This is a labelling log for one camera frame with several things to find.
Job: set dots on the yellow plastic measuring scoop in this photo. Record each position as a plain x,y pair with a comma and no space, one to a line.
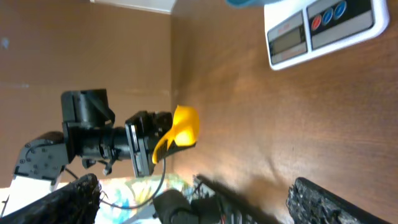
184,131

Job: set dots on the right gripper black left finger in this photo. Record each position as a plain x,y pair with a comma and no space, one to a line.
77,202

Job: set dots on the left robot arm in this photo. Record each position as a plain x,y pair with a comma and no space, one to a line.
88,132

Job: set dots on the teal plastic bowl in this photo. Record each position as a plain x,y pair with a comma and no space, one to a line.
250,3

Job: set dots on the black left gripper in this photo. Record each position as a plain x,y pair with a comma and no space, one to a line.
144,130

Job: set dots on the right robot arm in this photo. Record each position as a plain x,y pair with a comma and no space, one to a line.
221,207

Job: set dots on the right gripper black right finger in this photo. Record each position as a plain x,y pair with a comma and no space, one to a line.
308,202

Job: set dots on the white digital kitchen scale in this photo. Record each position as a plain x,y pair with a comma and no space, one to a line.
297,31

